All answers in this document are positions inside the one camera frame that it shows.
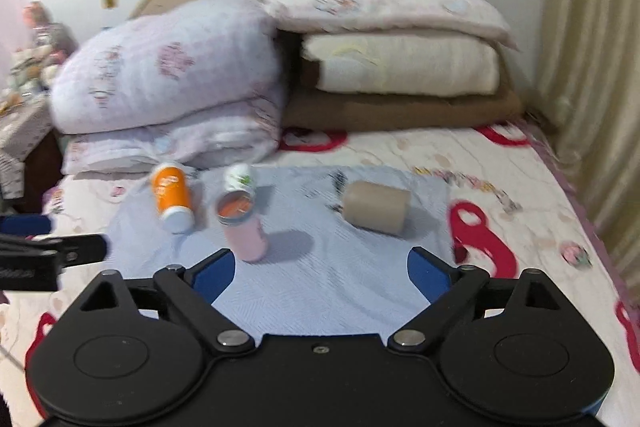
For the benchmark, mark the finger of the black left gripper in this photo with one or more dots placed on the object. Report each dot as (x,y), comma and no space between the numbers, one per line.
(81,249)

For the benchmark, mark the brown pillow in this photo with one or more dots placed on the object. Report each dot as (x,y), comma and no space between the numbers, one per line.
(310,108)

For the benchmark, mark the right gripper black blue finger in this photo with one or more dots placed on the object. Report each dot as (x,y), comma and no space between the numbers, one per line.
(25,225)

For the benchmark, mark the beige curtain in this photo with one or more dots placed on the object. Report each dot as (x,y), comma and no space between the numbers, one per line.
(588,87)

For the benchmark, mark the light blue patterned cloth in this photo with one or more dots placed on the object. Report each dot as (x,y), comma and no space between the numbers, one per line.
(320,276)

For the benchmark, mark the cluttered bedside table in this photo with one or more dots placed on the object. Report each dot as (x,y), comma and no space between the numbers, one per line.
(31,158)

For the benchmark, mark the beige cup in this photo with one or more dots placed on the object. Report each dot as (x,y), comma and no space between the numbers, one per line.
(375,207)

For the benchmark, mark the pink white top pillow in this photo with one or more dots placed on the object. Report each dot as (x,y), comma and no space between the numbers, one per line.
(477,18)

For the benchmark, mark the white cup with green print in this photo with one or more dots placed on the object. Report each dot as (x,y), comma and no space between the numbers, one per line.
(239,178)

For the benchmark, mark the pink cup with grey rim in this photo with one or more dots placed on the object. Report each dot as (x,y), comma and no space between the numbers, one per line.
(236,212)

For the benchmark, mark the orange and white cup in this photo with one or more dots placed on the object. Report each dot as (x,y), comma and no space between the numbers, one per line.
(173,198)

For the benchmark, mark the right gripper black blue own finger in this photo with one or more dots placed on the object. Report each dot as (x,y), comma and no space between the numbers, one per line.
(190,294)
(450,293)

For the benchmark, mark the white pink folded quilt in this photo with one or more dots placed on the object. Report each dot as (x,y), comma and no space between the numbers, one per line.
(201,85)

